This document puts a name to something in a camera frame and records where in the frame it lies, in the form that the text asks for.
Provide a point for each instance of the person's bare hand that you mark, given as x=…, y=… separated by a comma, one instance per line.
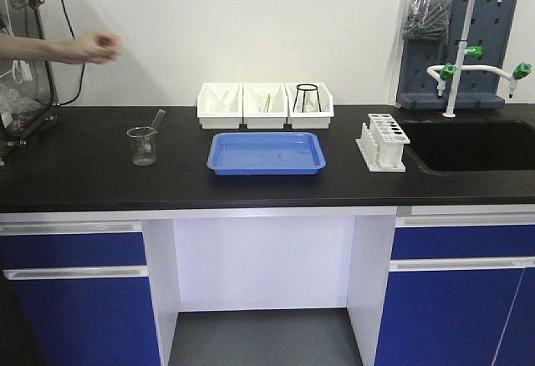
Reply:
x=94, y=47

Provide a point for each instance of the clear glass test tube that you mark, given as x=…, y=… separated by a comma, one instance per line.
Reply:
x=155, y=126

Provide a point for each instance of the person's bare forearm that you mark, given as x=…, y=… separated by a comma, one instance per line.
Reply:
x=19, y=48

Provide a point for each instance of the white test tube rack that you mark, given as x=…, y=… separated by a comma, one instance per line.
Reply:
x=381, y=144

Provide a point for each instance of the grey pegboard drying rack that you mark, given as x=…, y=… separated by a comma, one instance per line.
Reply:
x=489, y=32

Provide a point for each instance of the equipment stand at left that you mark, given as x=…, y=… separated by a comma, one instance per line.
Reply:
x=28, y=93

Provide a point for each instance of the clear glass beaker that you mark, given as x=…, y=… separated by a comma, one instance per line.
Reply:
x=143, y=145

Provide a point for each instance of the left white storage bin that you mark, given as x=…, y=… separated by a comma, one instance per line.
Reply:
x=219, y=106

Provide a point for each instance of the white storage bin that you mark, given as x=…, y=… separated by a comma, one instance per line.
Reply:
x=265, y=106
x=219, y=106
x=310, y=120

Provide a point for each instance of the blue plastic tray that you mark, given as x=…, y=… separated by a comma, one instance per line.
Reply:
x=266, y=153

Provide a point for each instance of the middle white storage bin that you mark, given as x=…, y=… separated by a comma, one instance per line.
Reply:
x=265, y=106

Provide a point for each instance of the right white storage bin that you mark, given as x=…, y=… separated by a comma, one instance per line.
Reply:
x=310, y=120

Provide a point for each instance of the left blue cabinet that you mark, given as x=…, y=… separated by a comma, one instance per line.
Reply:
x=85, y=288

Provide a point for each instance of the blue cabinet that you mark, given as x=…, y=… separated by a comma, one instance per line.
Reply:
x=459, y=295
x=85, y=288

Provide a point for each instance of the plastic bag of pegs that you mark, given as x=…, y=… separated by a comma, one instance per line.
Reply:
x=427, y=20

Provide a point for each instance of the white lab faucet green knobs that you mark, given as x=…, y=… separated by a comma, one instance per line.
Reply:
x=444, y=72

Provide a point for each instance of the black sink basin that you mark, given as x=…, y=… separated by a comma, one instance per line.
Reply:
x=503, y=145

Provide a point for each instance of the right blue cabinet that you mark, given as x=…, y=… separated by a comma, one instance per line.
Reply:
x=459, y=295

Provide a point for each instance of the black wire tripod stand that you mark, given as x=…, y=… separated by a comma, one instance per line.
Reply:
x=307, y=98

